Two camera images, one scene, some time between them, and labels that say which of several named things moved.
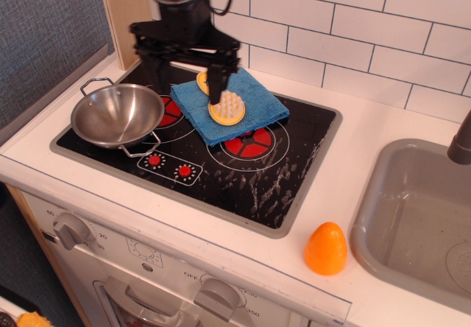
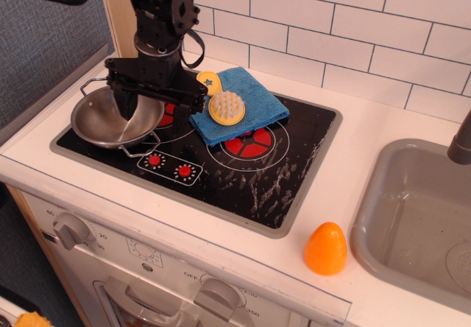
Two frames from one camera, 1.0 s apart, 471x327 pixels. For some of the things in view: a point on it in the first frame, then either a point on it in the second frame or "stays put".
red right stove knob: (185, 171) stays put
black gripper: (185, 30) -> (158, 71)
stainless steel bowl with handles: (121, 116) stays put
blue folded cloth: (192, 108) stays put
